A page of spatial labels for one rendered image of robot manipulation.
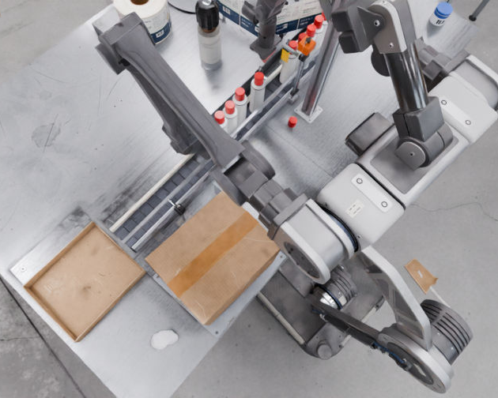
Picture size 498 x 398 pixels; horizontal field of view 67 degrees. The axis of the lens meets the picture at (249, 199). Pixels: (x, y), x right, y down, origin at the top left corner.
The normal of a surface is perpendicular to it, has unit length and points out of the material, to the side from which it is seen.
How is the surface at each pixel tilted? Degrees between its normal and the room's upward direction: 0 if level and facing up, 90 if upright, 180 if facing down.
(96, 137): 0
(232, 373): 0
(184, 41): 0
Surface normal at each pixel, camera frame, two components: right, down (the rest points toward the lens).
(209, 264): 0.04, -0.33
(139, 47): 0.22, 0.05
